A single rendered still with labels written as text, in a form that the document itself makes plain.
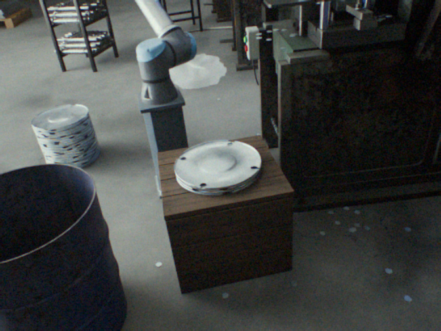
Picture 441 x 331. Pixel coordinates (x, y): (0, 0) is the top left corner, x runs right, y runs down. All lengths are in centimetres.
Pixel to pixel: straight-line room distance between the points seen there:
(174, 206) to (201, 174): 15
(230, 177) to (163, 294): 48
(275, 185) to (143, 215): 72
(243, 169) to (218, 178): 9
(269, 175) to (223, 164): 15
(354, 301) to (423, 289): 23
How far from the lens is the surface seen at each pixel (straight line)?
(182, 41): 166
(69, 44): 381
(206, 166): 128
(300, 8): 160
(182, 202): 119
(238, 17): 317
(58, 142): 213
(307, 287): 140
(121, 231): 170
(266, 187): 122
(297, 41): 157
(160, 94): 160
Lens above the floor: 108
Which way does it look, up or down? 33 degrees down
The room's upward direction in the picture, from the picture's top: 6 degrees counter-clockwise
